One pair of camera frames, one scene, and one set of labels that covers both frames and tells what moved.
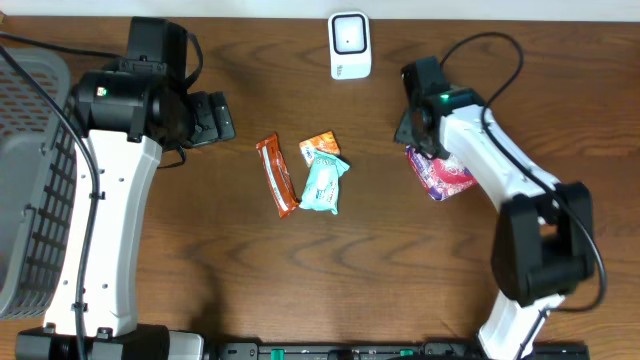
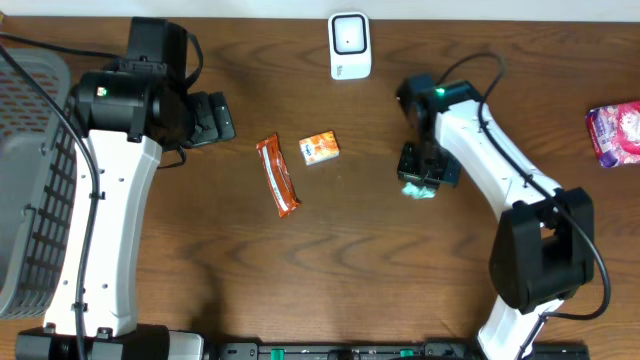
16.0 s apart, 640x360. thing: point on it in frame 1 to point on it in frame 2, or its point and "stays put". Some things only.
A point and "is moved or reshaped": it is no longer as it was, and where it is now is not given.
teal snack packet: [322, 182] to [418, 193]
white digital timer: [350, 45] stays put
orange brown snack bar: [277, 175] stays put
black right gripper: [410, 128] to [426, 167]
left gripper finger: [211, 117] stays put
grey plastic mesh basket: [38, 158] stays put
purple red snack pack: [441, 178] is moved or reshaped
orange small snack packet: [325, 142] stays put
